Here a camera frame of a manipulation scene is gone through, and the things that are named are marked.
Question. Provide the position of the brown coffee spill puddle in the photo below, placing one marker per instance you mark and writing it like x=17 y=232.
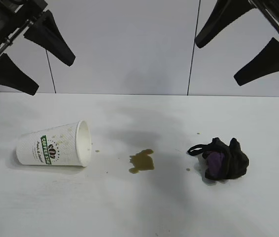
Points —
x=143 y=161

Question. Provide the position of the white paper coffee cup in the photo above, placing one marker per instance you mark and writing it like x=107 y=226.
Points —
x=55 y=145

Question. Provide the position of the black and purple cloth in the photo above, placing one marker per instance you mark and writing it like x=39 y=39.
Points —
x=233 y=160

